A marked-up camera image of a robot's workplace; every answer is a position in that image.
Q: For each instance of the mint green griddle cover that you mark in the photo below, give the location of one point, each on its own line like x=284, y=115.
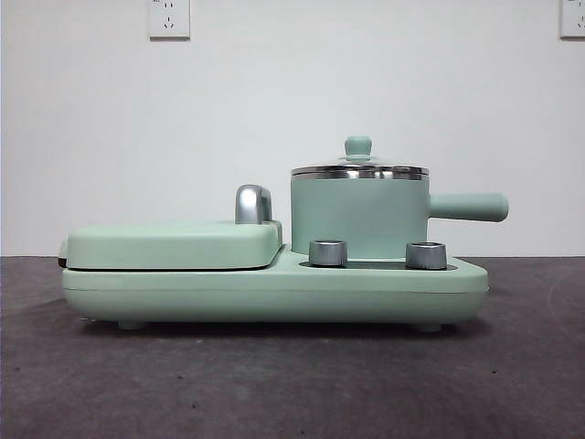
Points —
x=160, y=247

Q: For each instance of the silver control knob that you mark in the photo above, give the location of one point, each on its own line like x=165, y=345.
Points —
x=425, y=256
x=326, y=253

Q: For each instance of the mint green breakfast machine base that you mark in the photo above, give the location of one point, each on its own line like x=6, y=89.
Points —
x=274, y=292

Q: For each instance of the glass lid with green knob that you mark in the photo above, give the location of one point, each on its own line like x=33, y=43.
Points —
x=358, y=146

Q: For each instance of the white wall socket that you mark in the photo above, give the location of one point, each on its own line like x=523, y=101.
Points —
x=573, y=18
x=168, y=20

